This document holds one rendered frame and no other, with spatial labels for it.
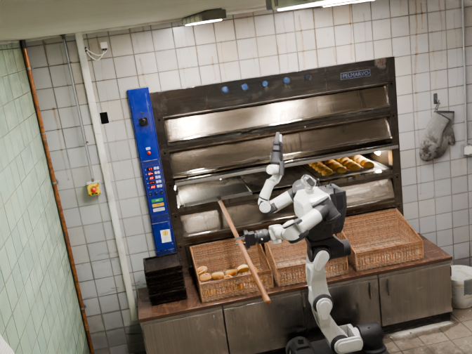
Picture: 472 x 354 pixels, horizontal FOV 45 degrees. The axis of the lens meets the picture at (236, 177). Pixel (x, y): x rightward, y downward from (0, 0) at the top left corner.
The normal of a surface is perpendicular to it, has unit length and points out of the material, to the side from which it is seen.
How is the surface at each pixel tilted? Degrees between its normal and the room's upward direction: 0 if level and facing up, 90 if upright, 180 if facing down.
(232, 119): 70
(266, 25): 90
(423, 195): 90
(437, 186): 90
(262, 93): 90
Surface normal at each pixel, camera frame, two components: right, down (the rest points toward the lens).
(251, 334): 0.17, 0.24
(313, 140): 0.11, -0.11
